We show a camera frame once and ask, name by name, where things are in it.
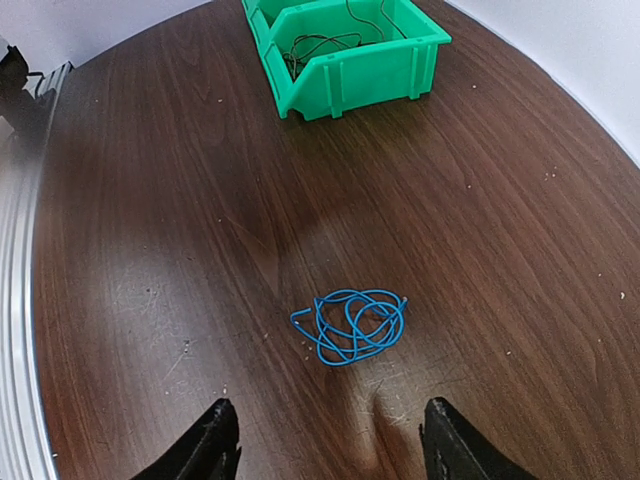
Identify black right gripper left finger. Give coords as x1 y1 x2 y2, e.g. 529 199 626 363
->
134 398 241 480

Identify brown pulled cable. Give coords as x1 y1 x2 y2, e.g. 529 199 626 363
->
282 32 364 76
344 0 406 41

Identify green plastic bin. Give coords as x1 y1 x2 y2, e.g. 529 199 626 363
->
242 0 309 27
244 1 452 121

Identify green plastic bin right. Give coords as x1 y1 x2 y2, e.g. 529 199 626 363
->
244 1 452 121

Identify aluminium front rail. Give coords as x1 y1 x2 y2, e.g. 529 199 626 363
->
1 62 73 479

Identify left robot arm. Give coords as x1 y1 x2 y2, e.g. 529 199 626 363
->
1 45 49 143

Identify blue and brown cables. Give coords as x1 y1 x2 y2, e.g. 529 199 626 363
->
289 288 409 369

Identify green plastic bin middle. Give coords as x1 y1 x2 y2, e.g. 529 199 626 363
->
242 0 309 27

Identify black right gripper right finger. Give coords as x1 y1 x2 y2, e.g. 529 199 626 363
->
419 397 535 480

